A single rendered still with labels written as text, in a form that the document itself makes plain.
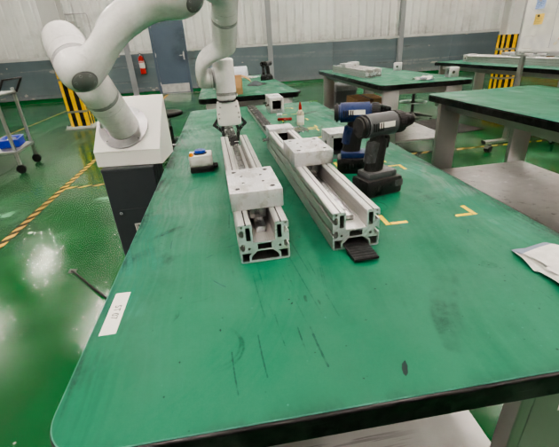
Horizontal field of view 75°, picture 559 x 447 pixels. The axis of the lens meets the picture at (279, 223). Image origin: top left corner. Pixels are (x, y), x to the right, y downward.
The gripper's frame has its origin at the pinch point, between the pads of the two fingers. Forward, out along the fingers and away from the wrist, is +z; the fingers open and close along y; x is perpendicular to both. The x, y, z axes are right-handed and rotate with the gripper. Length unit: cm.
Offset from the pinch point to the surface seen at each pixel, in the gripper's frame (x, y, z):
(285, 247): 99, -4, 2
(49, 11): -571, 242, -105
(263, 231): 95, 0, -1
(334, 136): 37, -35, -5
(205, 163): 35.4, 11.6, 0.8
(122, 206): 18, 47, 20
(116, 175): 18, 46, 7
